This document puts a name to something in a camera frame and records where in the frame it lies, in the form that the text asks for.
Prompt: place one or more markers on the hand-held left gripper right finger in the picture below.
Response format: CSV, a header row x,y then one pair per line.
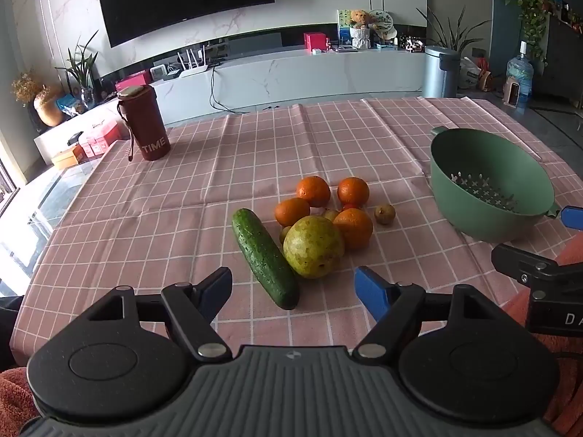
x,y
371,289

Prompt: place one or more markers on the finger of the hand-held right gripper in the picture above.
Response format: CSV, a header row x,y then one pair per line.
x,y
573,217
519,261

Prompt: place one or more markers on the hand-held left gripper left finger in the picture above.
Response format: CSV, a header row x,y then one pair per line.
x,y
214,289

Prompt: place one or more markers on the green cucumber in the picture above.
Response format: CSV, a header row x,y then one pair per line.
x,y
264,255

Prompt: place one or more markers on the orange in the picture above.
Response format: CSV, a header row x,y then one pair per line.
x,y
353,190
356,230
290,211
313,191

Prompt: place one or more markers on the large yellow-green pear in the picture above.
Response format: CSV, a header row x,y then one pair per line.
x,y
313,248

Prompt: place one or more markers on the small green-brown jujube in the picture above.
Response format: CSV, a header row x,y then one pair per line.
x,y
330,214
284,233
385,214

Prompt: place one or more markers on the green plastic colander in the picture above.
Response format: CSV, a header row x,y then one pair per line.
x,y
455,177

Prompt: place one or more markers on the person's right forearm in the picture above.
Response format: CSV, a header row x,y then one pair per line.
x,y
514,314

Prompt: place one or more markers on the pink checked tablecloth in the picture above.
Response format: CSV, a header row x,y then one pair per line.
x,y
182,200

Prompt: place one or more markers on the small pink appliance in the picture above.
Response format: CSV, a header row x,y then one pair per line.
x,y
511,92

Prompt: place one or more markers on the large blue water jug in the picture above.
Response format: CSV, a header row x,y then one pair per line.
x,y
520,75

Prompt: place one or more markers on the dark wooden shelf cabinet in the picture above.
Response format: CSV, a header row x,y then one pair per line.
x,y
562,63

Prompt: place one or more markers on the red-brown bag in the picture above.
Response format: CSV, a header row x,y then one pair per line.
x,y
486,81

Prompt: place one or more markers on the white plastic bag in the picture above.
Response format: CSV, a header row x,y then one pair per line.
x,y
469,73

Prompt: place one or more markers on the small red box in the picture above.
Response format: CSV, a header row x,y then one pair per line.
x,y
95,149

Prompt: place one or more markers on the pink gift box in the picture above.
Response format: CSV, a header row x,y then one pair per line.
x,y
107,132

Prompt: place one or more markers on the grey trash can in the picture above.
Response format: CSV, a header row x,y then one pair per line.
x,y
439,73

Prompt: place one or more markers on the brown cardboard box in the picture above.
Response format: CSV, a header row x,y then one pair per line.
x,y
67,157

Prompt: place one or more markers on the dark cloth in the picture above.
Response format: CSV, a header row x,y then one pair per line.
x,y
10,327

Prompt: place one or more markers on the hanging vine plant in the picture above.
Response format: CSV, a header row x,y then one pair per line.
x,y
530,4

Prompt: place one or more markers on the white router with antennas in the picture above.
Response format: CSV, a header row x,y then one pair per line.
x,y
193,70

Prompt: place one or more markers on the white TV cabinet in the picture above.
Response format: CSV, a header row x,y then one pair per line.
x,y
319,73

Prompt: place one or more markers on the small white device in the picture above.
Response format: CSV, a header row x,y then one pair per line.
x,y
158,73

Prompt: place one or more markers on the long-leaf potted plant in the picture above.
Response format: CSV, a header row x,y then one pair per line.
x,y
448,32

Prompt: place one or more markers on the orange fleece clothing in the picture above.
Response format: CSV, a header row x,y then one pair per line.
x,y
13,391

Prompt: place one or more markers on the flat red box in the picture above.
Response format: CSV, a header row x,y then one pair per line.
x,y
134,78

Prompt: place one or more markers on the blue packet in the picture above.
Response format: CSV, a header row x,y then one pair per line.
x,y
70,104

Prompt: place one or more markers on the small dark figurines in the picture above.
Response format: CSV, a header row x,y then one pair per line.
x,y
410,45

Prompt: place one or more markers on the orange clay vase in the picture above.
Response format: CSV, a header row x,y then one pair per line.
x,y
49,110

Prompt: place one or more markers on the flat blue box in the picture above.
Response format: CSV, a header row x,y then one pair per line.
x,y
385,46

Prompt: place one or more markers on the green potted orchid plant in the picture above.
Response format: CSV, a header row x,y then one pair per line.
x,y
82,73

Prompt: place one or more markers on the red gift box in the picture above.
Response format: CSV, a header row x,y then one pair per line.
x,y
315,42

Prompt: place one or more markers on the colourful picture box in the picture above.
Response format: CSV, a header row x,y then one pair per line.
x,y
342,27

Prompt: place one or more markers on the decorative round plate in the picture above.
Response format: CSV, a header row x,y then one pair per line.
x,y
382,22

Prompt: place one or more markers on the brown plush bear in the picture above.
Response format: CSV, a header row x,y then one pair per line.
x,y
360,18

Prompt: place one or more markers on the dried yellow flowers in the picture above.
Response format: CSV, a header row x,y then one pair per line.
x,y
25,87

